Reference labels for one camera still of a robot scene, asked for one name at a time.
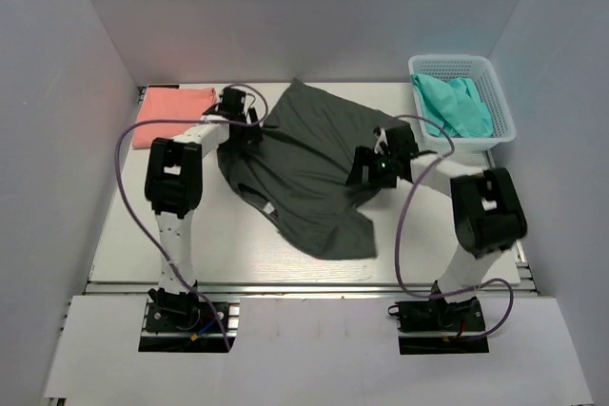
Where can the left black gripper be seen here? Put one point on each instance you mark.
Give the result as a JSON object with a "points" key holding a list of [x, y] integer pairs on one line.
{"points": [[253, 134]]}

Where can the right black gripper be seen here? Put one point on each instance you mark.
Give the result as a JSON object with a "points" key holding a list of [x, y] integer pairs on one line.
{"points": [[367, 157]]}

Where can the dark grey t-shirt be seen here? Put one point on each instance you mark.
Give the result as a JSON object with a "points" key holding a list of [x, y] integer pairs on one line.
{"points": [[300, 168]]}

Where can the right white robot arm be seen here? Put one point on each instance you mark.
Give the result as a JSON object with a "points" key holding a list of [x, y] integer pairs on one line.
{"points": [[487, 215]]}

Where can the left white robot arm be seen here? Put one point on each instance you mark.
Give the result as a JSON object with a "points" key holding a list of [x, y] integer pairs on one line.
{"points": [[174, 185]]}

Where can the folded pink t-shirt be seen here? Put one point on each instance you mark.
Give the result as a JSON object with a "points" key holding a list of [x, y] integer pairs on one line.
{"points": [[170, 103]]}

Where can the teal t-shirt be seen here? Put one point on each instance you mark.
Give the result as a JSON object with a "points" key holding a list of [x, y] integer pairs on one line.
{"points": [[454, 106]]}

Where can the white plastic basket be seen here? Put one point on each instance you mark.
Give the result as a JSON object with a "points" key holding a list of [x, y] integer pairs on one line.
{"points": [[446, 67]]}

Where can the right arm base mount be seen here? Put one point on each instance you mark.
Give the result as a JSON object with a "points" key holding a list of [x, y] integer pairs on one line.
{"points": [[434, 327]]}

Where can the aluminium rail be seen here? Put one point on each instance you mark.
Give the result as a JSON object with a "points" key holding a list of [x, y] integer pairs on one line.
{"points": [[105, 288]]}

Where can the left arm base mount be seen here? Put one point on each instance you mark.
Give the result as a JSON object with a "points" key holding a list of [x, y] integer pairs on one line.
{"points": [[184, 324]]}

